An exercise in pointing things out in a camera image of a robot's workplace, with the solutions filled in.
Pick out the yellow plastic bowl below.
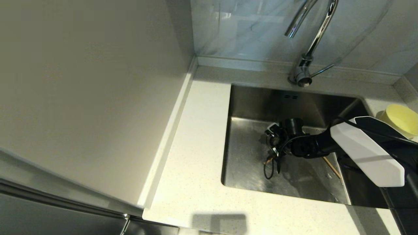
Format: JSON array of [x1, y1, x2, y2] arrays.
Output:
[[376, 104, 418, 139]]

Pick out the stainless steel sink basin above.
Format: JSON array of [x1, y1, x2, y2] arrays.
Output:
[[221, 83, 392, 209]]

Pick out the chrome gooseneck faucet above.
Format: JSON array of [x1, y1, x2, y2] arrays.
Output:
[[284, 0, 340, 88]]

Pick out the grey base cabinet front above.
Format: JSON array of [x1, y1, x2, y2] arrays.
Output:
[[127, 217, 179, 235]]

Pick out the grey tall cabinet door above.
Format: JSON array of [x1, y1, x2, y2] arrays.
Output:
[[0, 141, 144, 235]]

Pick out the chrome cabinet door handle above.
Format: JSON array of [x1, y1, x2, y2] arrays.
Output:
[[120, 213, 131, 235]]

